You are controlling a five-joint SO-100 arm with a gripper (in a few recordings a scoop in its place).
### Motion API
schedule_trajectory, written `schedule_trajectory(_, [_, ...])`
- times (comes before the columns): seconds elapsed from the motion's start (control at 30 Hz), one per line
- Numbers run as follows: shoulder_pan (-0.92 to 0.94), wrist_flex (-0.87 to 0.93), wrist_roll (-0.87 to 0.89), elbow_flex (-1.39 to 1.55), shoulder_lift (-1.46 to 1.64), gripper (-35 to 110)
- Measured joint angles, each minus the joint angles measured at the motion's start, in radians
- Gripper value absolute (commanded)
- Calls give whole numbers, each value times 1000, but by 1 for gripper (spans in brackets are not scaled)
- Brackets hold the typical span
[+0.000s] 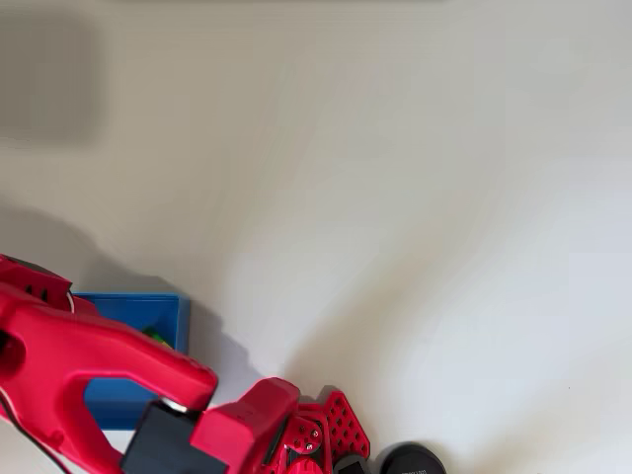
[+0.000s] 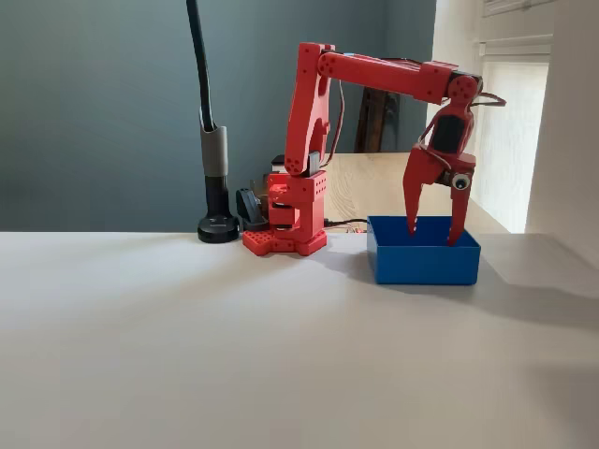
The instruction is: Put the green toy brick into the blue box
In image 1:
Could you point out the green lego brick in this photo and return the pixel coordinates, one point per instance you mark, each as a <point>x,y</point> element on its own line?
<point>159,337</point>

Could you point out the red perforated robot base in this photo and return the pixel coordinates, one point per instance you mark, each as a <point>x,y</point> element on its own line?
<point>345,419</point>

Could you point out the red robot arm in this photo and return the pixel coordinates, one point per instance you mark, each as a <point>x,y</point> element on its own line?
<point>99,345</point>

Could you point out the blue plastic box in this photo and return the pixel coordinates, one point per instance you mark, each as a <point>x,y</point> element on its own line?
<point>133,308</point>

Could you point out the black round object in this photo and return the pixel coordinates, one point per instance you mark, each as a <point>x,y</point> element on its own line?
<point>412,461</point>

